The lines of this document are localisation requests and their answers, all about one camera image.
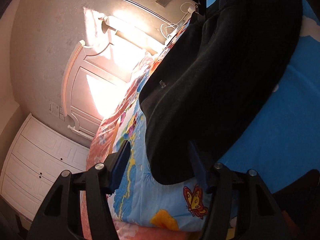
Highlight pink floral bedsheet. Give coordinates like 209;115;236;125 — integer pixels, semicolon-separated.
86;54;238;240

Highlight slim silver pole lamp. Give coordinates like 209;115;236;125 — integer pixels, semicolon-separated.
122;0;168;24

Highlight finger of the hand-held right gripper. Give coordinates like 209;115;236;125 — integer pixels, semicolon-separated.
191;0;210;20

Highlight white charger cable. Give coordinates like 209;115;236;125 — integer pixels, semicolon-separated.
152;10;193;50

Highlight blue cartoon printed blanket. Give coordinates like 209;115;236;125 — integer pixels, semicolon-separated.
106;0;320;232

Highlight white loose cable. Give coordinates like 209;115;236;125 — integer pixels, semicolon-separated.
160;22;179;41

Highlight white charger with cable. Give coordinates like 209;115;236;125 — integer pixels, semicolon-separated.
179;2;195;15

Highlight black pants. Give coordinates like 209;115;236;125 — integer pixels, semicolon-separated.
139;0;304;185

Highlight white wardrobe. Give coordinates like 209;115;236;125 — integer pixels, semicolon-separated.
0;112;90;220

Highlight white bed headboard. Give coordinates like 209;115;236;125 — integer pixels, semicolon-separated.
61;40;148;140

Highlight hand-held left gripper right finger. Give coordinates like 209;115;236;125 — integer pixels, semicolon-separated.
190;141;293;240

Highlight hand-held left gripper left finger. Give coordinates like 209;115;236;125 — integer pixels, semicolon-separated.
26;140;132;240

